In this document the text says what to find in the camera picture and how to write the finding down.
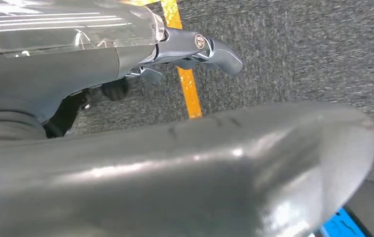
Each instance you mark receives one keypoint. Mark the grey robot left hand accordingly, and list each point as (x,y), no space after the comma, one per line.
(59,65)

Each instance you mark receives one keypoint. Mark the blue panel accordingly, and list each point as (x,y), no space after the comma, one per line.
(340,225)

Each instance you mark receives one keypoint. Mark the yellow floor tape square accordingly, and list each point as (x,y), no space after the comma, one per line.
(190,95)

